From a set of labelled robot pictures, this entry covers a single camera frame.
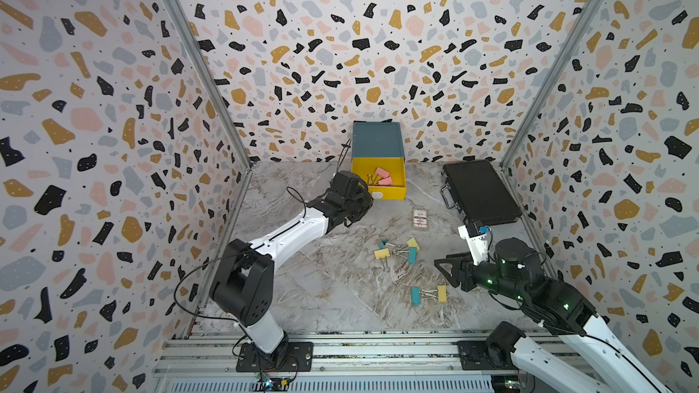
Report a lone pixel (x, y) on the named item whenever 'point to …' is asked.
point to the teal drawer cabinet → (378, 146)
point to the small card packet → (420, 218)
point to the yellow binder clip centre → (381, 253)
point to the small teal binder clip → (382, 244)
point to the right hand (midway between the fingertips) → (440, 262)
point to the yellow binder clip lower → (442, 293)
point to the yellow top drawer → (395, 166)
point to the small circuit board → (272, 384)
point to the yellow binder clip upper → (412, 243)
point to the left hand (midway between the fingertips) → (379, 196)
